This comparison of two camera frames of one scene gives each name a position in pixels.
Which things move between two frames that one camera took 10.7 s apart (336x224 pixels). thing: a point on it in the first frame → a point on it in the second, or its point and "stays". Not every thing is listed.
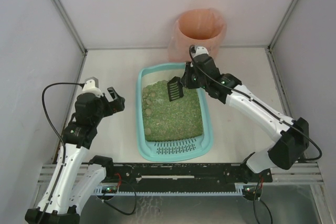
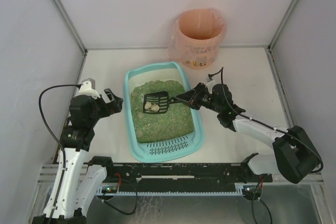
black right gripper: x=187 y=76 → x=193 y=98
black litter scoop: x=175 y=88 → x=157 y=102
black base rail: x=181 y=177 stays
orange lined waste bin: x=199 y=27 stays
